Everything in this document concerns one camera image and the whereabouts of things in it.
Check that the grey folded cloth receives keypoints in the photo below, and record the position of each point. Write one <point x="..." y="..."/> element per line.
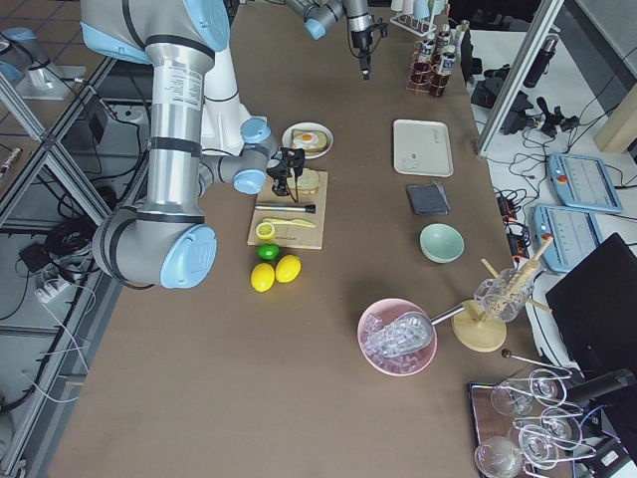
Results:
<point x="428" y="199"/>

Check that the plain bread slice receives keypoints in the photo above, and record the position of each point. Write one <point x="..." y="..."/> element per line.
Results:
<point x="307" y="183"/>

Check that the black laptop monitor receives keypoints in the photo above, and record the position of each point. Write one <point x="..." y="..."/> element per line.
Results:
<point x="594" y="307"/>

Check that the bread slice under egg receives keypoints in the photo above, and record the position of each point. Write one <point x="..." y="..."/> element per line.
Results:
<point x="323" y="140"/>

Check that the blue teach pendant near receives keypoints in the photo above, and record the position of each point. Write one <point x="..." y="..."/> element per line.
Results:
<point x="575" y="235"/>

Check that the yellow lemon far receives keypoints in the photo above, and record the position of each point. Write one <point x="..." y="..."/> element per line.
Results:
<point x="288" y="269"/>

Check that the wine glass rack tray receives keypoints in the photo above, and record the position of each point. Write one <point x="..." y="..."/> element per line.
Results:
<point x="525" y="426"/>

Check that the green lime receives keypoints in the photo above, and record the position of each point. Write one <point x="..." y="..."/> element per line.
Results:
<point x="268" y="251"/>

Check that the wooden cup stand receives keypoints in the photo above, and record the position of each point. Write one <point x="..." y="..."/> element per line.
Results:
<point x="481" y="333"/>

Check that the cream rabbit tray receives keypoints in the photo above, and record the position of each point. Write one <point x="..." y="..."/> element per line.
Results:
<point x="422" y="147"/>

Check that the white cup rack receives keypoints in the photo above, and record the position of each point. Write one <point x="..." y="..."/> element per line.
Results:
<point x="417" y="16"/>

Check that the blue teach pendant far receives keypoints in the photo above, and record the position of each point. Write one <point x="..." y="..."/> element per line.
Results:
<point x="583" y="182"/>

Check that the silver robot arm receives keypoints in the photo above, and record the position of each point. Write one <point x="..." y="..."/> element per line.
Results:
<point x="200" y="133"/>
<point x="318" y="19"/>

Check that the half lemon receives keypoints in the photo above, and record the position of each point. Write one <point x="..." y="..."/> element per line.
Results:
<point x="265" y="230"/>

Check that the blue teach pendant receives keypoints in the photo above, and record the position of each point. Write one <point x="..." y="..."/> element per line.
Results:
<point x="575" y="235"/>
<point x="583" y="182"/>

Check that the steel muddler black tip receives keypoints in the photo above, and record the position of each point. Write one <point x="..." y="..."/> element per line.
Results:
<point x="302" y="208"/>

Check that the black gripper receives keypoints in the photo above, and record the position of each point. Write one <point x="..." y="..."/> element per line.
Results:
<point x="358" y="38"/>
<point x="277" y="172"/>

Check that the white round plate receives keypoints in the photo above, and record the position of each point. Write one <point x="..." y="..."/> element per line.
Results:
<point x="307" y="125"/>

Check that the clear glass mug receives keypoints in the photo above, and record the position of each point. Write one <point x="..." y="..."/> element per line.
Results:
<point x="498" y="299"/>

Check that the dark bottle white cap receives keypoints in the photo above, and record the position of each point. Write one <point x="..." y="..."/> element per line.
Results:
<point x="425" y="54"/>

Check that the yellow lemon near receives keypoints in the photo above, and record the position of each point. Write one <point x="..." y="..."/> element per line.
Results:
<point x="263" y="277"/>

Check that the steel ice scoop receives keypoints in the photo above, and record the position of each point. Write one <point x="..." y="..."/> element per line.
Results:
<point x="410" y="332"/>

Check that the fried egg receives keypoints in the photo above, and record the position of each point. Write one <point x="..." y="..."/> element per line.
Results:
<point x="306" y="140"/>

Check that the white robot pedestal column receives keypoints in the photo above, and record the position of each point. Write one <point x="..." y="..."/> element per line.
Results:
<point x="228" y="130"/>

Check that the pink bowl with ice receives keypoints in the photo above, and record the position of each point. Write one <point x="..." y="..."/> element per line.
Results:
<point x="380" y="314"/>

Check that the copper wire bottle rack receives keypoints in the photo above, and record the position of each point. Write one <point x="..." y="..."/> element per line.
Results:
<point x="421" y="82"/>

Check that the wooden cutting board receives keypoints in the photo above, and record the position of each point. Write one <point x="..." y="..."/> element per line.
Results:
<point x="295" y="236"/>

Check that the yellow plastic knife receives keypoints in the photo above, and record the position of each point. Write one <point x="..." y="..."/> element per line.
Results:
<point x="290" y="222"/>

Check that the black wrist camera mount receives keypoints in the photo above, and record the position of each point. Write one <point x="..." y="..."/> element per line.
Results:
<point x="380" y="27"/>
<point x="293" y="160"/>

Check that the green ceramic bowl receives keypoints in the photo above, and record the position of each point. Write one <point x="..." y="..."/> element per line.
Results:
<point x="441" y="243"/>

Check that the yellow lemon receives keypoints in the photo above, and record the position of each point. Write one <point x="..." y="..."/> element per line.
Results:
<point x="263" y="277"/>
<point x="288" y="269"/>

